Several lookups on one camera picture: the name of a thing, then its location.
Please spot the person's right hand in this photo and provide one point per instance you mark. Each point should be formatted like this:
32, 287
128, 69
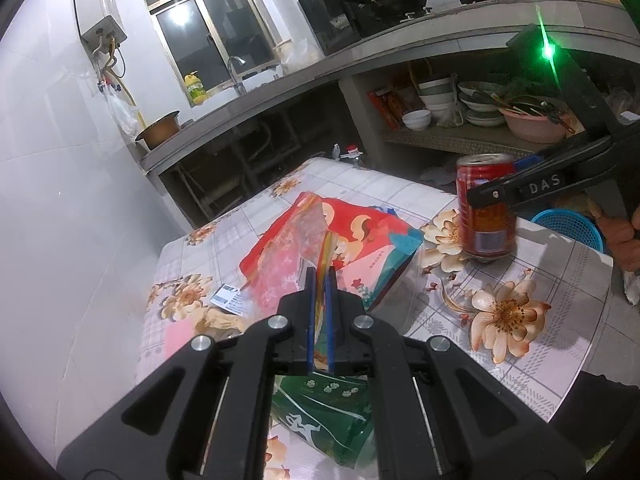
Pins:
622, 245

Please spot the clear plastic zip bag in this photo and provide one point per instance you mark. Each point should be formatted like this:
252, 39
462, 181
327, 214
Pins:
310, 230

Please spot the stack of white dishes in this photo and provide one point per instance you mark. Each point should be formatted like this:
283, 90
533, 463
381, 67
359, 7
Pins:
482, 107

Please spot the pink plastic basin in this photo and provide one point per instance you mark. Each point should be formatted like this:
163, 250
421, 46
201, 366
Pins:
535, 127

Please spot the metal framed window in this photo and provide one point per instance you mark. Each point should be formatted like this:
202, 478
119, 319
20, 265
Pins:
210, 25

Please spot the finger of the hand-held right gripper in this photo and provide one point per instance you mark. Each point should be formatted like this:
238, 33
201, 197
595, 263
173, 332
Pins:
527, 161
500, 194

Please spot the green plastic package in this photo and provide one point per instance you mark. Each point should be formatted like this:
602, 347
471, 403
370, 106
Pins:
325, 410

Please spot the bundle of dark chopsticks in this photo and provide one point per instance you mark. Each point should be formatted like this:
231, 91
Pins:
530, 105

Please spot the sink faucet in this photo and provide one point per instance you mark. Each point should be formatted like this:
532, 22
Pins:
236, 72

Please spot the black wok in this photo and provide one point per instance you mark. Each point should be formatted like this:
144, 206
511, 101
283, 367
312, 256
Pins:
390, 0

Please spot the yellow dish soap bottle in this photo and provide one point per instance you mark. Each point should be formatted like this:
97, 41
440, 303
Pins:
195, 90

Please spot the gas stove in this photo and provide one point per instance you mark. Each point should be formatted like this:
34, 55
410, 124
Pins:
395, 22

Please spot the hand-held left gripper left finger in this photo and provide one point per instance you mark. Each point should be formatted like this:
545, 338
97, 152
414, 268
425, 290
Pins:
311, 320

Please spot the small white blue packet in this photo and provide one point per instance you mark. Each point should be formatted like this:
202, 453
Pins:
227, 300

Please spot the white wall water heater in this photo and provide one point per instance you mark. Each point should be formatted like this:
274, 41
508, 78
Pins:
95, 5

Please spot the red and teal package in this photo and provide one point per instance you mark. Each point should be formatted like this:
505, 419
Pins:
370, 240

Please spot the concrete kitchen counter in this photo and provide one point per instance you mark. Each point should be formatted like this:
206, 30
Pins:
475, 20

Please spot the tan paper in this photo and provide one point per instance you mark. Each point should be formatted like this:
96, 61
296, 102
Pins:
220, 320

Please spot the crumpled white plastic bag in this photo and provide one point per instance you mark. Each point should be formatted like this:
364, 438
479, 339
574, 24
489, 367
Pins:
437, 175

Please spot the perforated grey shelf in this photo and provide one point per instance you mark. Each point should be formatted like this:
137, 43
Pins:
450, 141

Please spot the translucent plastic bag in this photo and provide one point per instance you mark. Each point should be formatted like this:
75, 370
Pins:
122, 112

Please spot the black countertop cabinet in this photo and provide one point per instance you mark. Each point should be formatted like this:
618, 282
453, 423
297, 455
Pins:
330, 5

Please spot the red snack packet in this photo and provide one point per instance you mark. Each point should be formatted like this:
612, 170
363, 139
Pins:
392, 107

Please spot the blue mesh basket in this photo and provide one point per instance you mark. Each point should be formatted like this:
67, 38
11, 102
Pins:
570, 225

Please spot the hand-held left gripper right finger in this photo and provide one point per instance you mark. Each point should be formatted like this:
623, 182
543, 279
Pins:
330, 330

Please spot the stack of white bowls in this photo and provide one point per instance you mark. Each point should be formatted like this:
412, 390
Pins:
437, 87

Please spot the small white bowl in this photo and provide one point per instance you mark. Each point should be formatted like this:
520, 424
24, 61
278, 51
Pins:
416, 120

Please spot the red drink can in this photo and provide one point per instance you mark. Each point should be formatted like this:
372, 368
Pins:
487, 230

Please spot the sink drain pipes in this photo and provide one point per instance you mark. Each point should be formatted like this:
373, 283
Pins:
265, 150

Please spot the plastic cooking oil bottle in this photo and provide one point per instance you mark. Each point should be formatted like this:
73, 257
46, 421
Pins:
354, 152

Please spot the copper metal pot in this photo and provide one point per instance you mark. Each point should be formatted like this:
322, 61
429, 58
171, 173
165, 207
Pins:
157, 130

